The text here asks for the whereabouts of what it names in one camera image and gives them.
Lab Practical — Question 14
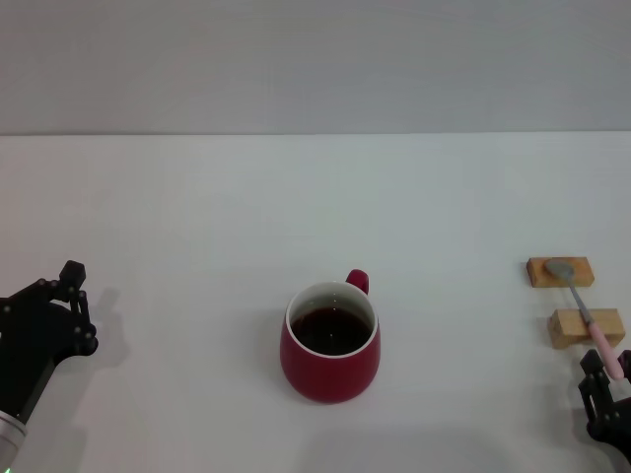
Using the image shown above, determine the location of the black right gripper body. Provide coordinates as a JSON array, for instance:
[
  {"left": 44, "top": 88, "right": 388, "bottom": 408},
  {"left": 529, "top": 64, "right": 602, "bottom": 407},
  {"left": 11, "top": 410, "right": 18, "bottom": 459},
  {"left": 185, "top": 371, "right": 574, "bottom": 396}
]
[{"left": 585, "top": 393, "right": 631, "bottom": 462}]

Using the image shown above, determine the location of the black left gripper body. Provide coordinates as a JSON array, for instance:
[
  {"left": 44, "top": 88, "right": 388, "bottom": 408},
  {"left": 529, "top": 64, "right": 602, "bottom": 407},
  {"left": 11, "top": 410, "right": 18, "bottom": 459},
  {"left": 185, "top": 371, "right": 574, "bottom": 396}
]
[{"left": 0, "top": 298, "right": 80, "bottom": 426}]

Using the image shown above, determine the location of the plain wooden block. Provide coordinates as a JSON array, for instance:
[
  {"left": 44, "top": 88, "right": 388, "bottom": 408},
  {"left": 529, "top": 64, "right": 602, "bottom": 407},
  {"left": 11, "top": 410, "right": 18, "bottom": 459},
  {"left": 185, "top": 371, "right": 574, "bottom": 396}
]
[{"left": 549, "top": 307, "right": 627, "bottom": 351}]

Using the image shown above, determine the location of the pink handled metal spoon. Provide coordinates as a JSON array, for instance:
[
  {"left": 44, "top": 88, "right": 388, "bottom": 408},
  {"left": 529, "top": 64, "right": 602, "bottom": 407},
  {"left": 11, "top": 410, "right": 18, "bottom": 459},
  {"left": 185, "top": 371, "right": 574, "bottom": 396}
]
[{"left": 543, "top": 257, "right": 626, "bottom": 380}]

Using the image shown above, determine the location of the red ceramic mug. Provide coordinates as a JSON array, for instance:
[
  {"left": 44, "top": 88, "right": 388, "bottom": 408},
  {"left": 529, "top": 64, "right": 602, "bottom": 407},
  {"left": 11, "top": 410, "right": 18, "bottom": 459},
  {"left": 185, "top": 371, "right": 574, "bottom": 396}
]
[{"left": 279, "top": 268, "right": 382, "bottom": 405}]

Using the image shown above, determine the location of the wooden block with orange stain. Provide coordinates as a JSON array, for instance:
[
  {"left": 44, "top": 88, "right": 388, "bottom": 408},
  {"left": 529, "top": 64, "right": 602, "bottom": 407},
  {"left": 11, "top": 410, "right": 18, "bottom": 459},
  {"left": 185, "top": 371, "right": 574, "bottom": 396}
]
[{"left": 526, "top": 256, "right": 596, "bottom": 289}]

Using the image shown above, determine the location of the dark coffee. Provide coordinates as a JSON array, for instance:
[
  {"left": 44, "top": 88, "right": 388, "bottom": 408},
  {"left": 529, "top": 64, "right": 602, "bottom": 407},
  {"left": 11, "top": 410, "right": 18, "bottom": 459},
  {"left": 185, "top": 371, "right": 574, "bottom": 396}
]
[{"left": 289, "top": 307, "right": 373, "bottom": 356}]

